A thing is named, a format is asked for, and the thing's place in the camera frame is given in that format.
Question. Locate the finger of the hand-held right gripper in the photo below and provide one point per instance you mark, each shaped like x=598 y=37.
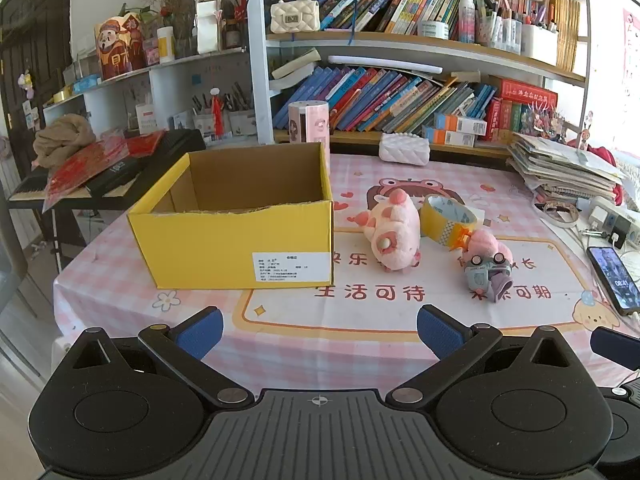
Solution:
x=610 y=340

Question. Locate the red thick dictionary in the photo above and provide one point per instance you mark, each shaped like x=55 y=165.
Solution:
x=527 y=91

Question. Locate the white bottle yellow label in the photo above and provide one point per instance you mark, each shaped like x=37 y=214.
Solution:
x=165 y=46

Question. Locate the red cloth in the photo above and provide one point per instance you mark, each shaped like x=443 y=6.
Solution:
x=605 y=155

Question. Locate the white power strip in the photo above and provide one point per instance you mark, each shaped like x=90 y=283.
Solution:
x=617 y=222

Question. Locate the beige cloth bundle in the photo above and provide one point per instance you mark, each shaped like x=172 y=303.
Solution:
x=62 y=140

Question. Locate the red standing dictionary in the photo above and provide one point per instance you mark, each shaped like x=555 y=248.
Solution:
x=502 y=120

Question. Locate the yellow tape roll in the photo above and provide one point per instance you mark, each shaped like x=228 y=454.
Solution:
x=440 y=220

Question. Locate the stack of papers and notebooks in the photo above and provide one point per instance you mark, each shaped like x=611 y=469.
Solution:
x=560 y=165

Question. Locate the black smartphone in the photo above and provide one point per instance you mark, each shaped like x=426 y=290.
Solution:
x=612 y=277

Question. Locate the pink cylindrical container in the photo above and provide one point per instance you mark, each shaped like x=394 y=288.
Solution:
x=307 y=127

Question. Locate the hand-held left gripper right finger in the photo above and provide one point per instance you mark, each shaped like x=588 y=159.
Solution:
x=440 y=331

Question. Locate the white bookshelf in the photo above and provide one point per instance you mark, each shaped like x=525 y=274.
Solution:
x=260 y=85

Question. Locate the deer cartoon figure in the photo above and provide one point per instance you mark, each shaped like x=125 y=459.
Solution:
x=584 y=132

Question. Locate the orange and white box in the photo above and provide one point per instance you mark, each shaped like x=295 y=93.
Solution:
x=450 y=137
x=460 y=122

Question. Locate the white corner shelf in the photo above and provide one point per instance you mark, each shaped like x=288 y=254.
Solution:
x=165 y=72

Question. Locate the grey toy car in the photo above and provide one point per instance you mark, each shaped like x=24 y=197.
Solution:
x=482 y=265

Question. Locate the clear pen cup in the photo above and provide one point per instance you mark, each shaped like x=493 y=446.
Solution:
x=497 y=35

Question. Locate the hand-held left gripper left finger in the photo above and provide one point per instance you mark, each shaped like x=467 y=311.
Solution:
x=200 y=332

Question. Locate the white long flat bar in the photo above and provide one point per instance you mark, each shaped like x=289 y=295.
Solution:
x=385 y=63

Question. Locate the pink wall poster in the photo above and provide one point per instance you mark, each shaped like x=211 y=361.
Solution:
x=631 y=45

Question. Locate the white paper bag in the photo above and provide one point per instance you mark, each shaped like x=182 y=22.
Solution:
x=209 y=27

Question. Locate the yellow cardboard box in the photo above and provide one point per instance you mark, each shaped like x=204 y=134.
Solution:
x=200 y=245

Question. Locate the red paper decorations in bag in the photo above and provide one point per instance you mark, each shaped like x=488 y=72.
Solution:
x=100 y=157

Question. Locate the white quilted purse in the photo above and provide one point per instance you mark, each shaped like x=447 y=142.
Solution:
x=405 y=149

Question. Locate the wide white tape roll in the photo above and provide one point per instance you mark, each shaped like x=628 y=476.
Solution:
x=433 y=29

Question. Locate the white lying book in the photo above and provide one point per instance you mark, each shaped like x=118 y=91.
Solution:
x=295 y=67

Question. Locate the black electronic keyboard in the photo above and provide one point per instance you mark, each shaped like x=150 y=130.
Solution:
x=170 y=142

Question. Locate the row of yellow spine books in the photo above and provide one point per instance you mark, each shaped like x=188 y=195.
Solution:
x=567 y=32

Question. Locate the small pink plush toy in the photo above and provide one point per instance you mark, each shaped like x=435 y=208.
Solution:
x=482 y=242

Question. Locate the pink plush pig toy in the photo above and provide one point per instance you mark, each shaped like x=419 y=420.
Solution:
x=395 y=225

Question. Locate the red tassel ornament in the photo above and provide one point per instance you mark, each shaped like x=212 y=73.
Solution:
x=216 y=110

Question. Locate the white pen holder box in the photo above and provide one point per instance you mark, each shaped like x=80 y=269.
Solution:
x=539 y=45

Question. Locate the pink printed tablecloth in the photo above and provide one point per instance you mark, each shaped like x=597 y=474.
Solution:
x=310 y=320

